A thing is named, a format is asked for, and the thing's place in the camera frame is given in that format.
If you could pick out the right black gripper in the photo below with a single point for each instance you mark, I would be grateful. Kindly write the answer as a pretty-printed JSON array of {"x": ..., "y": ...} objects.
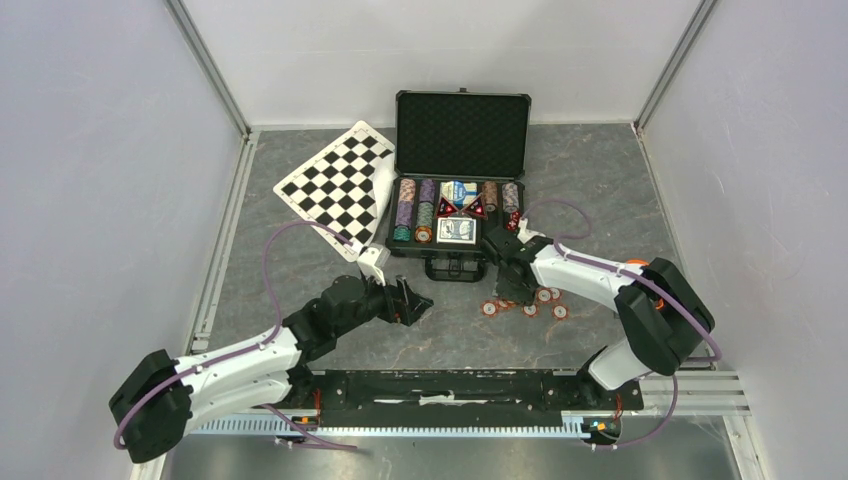
[{"x": 503, "y": 291}]

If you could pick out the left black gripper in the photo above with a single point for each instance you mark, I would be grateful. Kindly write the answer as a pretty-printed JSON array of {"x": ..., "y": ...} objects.
[{"x": 402, "y": 303}]

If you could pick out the blue backed card deck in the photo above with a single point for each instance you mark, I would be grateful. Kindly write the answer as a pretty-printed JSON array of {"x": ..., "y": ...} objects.
[{"x": 456, "y": 230}]

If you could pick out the all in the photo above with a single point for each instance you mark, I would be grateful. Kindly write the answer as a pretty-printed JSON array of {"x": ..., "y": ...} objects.
[
  {"x": 445, "y": 208},
  {"x": 476, "y": 209}
]

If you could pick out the brown poker chip stack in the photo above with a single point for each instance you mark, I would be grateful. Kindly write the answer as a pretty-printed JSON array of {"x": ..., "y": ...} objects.
[{"x": 489, "y": 193}]

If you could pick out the blue boxed card deck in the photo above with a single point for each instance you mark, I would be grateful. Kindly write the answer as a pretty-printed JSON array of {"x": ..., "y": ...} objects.
[{"x": 459, "y": 193}]

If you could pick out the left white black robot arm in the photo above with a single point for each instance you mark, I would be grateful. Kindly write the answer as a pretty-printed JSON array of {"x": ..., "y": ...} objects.
[{"x": 164, "y": 398}]

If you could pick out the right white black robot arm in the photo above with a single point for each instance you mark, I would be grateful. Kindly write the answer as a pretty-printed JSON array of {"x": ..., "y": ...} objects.
[{"x": 663, "y": 318}]

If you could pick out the black poker set case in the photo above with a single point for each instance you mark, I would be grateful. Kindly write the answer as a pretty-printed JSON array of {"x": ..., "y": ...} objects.
[{"x": 464, "y": 136}]

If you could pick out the red dice group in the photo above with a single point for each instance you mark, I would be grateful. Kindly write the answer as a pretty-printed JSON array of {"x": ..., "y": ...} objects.
[{"x": 513, "y": 221}]

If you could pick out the teal poker chip stack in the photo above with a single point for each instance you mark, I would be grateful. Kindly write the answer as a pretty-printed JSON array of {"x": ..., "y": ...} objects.
[{"x": 402, "y": 233}]

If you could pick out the pink grey chip stack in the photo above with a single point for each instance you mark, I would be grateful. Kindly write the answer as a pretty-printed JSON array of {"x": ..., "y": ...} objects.
[{"x": 510, "y": 198}]

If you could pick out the purple poker chip stack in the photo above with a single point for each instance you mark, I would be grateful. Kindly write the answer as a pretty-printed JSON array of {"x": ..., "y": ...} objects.
[{"x": 406, "y": 213}]

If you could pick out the green white chip stack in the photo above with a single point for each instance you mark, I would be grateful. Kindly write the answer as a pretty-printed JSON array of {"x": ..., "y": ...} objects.
[{"x": 425, "y": 214}]

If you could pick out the orange poker chip stack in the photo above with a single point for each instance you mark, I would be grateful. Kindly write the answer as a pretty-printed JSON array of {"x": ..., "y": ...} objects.
[{"x": 407, "y": 190}]

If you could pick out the black white checkerboard mat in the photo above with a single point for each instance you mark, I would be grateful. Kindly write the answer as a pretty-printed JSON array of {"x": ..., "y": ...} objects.
[{"x": 345, "y": 188}]

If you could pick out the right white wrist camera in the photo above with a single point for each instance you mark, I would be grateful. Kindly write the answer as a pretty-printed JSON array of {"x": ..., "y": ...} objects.
[{"x": 526, "y": 232}]

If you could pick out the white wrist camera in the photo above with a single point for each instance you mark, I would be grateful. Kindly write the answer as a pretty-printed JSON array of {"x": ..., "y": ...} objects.
[
  {"x": 526, "y": 232},
  {"x": 370, "y": 259}
]

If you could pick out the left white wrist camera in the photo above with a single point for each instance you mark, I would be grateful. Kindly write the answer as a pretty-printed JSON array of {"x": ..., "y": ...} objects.
[{"x": 370, "y": 259}]

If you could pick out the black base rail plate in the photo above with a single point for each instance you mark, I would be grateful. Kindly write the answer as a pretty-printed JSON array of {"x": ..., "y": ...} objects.
[{"x": 454, "y": 398}]

